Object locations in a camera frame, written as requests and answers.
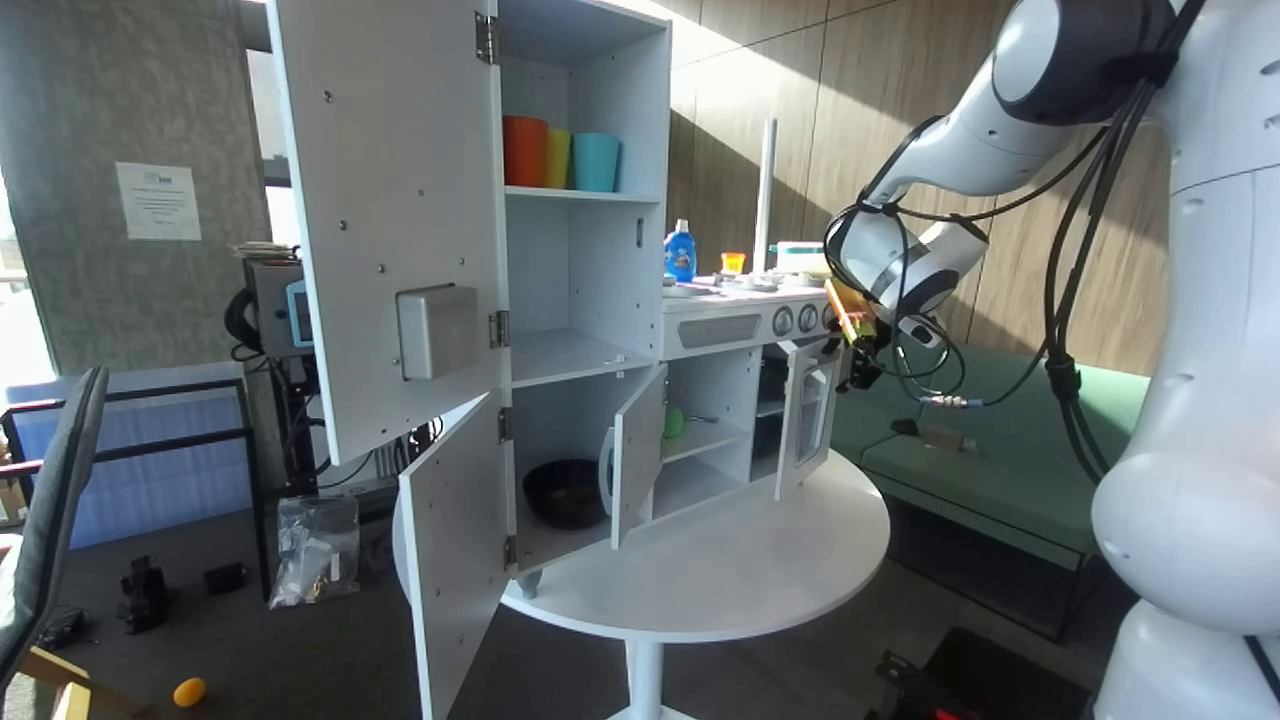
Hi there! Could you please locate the orange toy cup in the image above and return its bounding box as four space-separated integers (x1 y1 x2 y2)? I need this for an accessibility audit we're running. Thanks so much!
505 115 550 189

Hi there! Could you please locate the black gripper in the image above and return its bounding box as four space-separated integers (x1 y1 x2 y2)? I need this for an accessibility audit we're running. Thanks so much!
846 322 889 386

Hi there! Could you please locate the black equipment rack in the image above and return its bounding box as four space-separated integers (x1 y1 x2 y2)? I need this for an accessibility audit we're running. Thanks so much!
246 354 398 590

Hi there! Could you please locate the black toy pan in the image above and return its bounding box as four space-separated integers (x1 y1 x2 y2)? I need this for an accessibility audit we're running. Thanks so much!
525 460 603 528

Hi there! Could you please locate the blue soap bottle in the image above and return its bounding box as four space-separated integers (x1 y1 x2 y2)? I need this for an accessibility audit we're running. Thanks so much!
664 221 697 282

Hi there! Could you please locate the yellow ball on floor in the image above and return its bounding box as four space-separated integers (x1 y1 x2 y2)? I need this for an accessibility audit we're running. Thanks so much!
169 676 208 708

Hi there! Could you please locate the green toy item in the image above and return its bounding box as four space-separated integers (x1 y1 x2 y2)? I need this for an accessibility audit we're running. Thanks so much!
664 407 690 438

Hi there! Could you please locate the white round table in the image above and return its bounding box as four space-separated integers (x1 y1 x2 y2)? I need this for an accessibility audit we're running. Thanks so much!
494 446 896 720

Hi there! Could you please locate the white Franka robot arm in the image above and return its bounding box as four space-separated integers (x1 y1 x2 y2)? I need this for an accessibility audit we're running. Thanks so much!
826 0 1280 720

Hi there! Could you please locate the green bench sofa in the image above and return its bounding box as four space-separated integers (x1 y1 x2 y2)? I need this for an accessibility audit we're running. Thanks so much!
833 348 1095 568

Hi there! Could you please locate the paper notice on wall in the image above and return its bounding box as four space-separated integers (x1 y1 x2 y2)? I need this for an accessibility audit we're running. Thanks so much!
116 159 205 240

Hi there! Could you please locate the green white pot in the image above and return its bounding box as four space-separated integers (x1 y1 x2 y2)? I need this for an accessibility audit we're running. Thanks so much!
773 240 828 274

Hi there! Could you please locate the grey machine with screen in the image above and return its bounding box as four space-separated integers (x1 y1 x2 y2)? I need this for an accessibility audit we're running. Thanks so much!
246 253 311 354

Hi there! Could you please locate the white faucet pole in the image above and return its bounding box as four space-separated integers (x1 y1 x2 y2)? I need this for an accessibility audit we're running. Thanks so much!
751 115 777 274

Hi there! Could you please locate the clear plastic bag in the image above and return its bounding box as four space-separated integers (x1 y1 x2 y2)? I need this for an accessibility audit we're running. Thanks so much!
269 496 362 608

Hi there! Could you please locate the orange small cup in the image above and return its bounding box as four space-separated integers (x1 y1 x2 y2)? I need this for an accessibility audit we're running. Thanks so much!
720 253 747 274

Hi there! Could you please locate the teal toy cup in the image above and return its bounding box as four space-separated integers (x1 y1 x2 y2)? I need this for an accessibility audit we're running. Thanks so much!
574 130 626 193

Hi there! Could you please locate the white oven door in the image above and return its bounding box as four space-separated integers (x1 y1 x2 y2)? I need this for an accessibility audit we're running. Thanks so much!
777 340 841 501

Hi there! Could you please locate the white toy kitchen cabinet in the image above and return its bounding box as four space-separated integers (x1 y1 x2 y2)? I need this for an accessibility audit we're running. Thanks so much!
496 0 828 577

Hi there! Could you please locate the yellow toy cup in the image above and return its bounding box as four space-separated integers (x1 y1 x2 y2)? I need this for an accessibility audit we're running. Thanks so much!
546 123 574 189

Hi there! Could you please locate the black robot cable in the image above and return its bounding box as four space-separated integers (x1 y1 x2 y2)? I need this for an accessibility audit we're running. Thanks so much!
838 0 1205 487

